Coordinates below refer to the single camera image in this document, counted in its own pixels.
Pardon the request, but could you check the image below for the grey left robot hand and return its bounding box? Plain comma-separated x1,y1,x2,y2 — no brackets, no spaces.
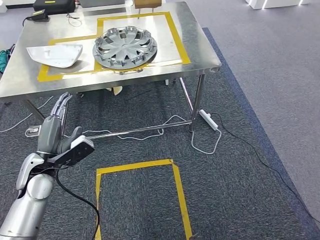
36,92,84,156

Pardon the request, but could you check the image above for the grey plastic wheel hubcap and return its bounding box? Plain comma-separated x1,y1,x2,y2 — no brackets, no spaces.
92,25,158,72

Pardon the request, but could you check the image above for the white curved plastic part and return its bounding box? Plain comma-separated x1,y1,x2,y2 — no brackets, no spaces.
26,43,84,69

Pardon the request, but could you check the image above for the steel workbench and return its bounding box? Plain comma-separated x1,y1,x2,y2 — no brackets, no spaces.
0,0,223,140

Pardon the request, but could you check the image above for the square metal floor socket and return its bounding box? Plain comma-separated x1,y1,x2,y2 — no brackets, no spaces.
25,125,42,138

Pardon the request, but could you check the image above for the teal and black bag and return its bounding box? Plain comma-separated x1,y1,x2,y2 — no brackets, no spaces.
0,44,16,74

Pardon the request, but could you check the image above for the small black yellow-labelled device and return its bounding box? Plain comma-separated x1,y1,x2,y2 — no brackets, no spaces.
22,9,51,27

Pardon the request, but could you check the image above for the black zip carrying case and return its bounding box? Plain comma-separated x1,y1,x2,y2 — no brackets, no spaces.
32,0,76,16

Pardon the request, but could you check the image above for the brown cardboard box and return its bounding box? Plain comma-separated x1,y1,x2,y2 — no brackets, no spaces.
133,0,162,10

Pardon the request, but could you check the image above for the yellow floor tape outline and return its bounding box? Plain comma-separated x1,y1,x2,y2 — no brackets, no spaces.
94,158,193,240

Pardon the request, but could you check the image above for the long white power strip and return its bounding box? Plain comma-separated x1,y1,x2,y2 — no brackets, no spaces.
198,109,219,132

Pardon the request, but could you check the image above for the white lit display platform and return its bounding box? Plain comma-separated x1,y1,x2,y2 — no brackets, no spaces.
245,0,312,10

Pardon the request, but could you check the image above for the white floor cable with plug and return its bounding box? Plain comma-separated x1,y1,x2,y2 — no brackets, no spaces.
0,96,54,134

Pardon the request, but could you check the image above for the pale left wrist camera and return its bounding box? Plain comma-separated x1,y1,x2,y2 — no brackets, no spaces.
47,135,95,168

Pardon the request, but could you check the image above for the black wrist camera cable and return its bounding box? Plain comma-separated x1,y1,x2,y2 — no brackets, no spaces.
55,168,100,240

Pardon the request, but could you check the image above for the thin black bench cable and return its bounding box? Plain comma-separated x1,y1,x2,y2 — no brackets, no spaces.
66,13,83,28

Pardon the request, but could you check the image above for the thin white floor cord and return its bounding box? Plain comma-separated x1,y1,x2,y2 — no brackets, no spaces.
82,114,187,142

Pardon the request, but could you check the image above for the white power strip cord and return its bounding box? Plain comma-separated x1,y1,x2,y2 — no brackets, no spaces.
191,128,223,156

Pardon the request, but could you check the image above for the long black floor cable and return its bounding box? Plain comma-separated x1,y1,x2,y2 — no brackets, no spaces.
211,112,320,224

